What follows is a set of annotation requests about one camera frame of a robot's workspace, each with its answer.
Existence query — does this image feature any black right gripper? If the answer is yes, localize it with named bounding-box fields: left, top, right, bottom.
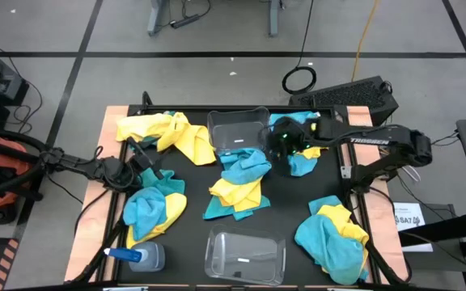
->
left=267, top=116, right=319, bottom=178

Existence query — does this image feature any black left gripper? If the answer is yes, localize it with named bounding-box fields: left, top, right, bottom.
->
left=125, top=136, right=166, bottom=181

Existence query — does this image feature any clear plastic basket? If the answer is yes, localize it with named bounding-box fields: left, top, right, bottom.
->
left=203, top=223, right=287, bottom=287
left=206, top=106, right=272, bottom=157

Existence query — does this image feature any bottom-right cloth pile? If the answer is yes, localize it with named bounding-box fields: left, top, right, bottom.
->
left=294, top=213, right=371, bottom=286

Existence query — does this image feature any black perforated computer tower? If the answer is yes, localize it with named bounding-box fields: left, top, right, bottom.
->
left=288, top=75, right=400, bottom=127

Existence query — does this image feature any grey spray bottle blue nozzle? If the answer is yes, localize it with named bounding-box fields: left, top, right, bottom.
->
left=103, top=241, right=166, bottom=272

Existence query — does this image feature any white paper sheet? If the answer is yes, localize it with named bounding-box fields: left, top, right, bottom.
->
left=392, top=201, right=434, bottom=254

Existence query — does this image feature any grey desk leg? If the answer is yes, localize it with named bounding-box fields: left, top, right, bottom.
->
left=146, top=0, right=168, bottom=37
left=268, top=0, right=281, bottom=38

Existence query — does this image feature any black power strip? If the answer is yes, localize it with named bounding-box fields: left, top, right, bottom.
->
left=170, top=14, right=201, bottom=30

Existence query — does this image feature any coiled black cable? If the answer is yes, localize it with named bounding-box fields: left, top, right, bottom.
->
left=281, top=0, right=318, bottom=96

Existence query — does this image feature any yellow cable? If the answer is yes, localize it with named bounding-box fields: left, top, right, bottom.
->
left=351, top=0, right=380, bottom=83

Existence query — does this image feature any black desk frame beam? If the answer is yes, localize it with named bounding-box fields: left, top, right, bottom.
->
left=398, top=209, right=466, bottom=291

